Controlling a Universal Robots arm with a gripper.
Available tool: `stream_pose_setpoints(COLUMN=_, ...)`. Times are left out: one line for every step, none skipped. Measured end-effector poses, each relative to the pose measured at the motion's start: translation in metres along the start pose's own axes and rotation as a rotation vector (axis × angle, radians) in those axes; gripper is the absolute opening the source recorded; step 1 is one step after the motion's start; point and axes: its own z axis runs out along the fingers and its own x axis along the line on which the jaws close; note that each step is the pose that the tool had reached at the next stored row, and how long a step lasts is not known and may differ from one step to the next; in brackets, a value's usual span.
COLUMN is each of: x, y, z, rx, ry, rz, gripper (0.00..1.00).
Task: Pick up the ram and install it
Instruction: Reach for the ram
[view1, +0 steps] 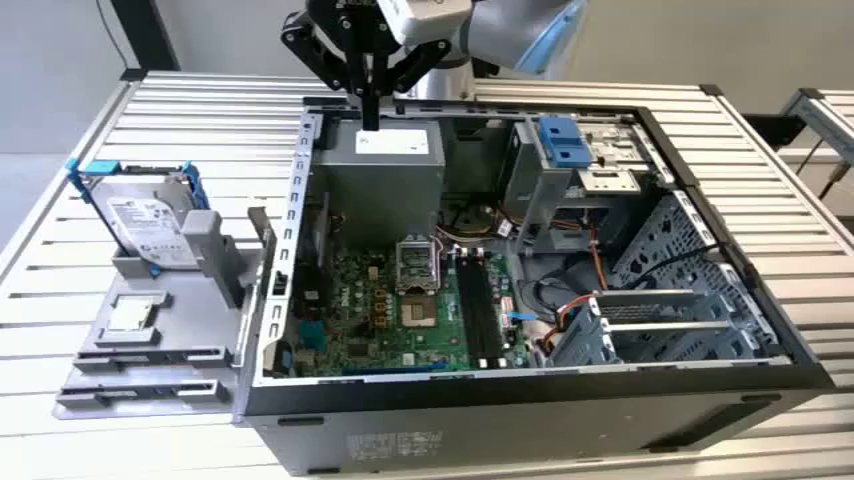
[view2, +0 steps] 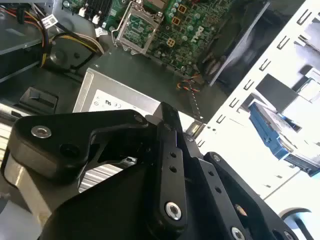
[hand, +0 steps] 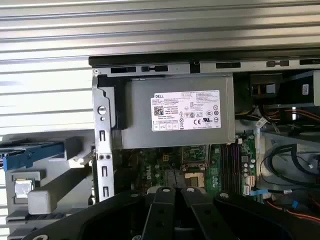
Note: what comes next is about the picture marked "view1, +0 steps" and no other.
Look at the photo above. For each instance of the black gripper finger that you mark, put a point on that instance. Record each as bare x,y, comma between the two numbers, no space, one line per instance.
314,60
414,67

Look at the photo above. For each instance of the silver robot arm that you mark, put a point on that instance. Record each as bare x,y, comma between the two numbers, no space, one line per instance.
508,35

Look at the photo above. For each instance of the black RAM slot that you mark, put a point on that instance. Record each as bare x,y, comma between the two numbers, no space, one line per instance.
496,310
469,310
486,310
478,310

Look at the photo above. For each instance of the grey power supply unit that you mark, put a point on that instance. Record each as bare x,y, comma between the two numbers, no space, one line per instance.
381,200

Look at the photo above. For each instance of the blue drive bay latch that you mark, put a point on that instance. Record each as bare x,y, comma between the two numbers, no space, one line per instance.
564,145

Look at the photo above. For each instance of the hard disk in blue carrier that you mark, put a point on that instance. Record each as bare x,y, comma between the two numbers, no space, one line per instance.
144,220

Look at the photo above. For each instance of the black case fan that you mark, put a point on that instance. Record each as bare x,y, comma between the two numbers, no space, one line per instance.
310,285

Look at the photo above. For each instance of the CPU socket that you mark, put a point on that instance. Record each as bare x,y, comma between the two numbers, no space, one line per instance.
420,312

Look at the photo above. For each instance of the grey parts rack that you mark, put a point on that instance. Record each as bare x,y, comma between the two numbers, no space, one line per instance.
188,310

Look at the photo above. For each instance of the green motherboard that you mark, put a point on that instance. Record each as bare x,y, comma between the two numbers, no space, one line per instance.
361,350

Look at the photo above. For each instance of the silver CPU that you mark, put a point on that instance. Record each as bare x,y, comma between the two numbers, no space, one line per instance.
130,315

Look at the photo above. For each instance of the grey disk bay cage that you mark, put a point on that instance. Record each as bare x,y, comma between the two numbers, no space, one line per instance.
641,312

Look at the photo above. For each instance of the blue expansion slot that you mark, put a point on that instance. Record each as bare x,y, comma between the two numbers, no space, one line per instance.
394,369

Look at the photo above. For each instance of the adjacent slatted metal table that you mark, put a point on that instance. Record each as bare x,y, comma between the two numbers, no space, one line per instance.
835,115

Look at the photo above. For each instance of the open black PC case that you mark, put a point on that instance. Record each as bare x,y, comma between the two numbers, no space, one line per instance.
468,440

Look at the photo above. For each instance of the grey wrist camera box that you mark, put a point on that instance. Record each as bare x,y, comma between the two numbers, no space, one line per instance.
428,22

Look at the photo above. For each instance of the black vertical post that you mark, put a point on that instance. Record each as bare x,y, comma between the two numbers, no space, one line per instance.
148,35

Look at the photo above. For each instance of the graphics card with silver bracket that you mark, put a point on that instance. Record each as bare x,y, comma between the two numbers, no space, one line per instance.
264,235

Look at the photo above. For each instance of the black table connector bracket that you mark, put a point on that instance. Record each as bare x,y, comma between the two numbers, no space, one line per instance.
771,127

